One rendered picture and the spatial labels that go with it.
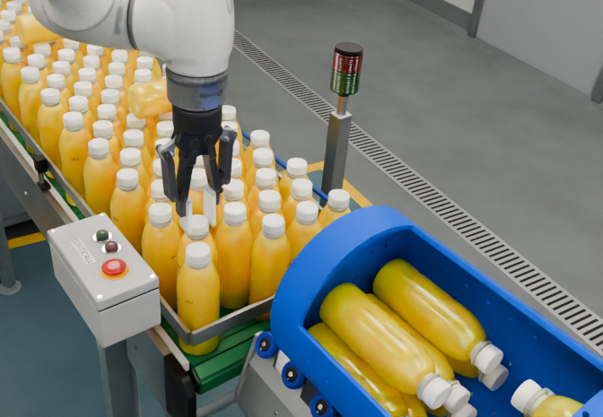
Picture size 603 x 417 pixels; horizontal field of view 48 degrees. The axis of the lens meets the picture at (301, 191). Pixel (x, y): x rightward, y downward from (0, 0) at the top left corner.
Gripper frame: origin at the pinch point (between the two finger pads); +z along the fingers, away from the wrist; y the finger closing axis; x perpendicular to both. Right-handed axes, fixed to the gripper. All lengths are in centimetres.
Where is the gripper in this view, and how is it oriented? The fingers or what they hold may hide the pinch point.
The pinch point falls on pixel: (197, 210)
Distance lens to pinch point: 113.0
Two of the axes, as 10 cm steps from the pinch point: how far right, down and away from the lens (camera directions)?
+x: -6.0, -4.9, 6.3
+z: -0.8, 8.2, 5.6
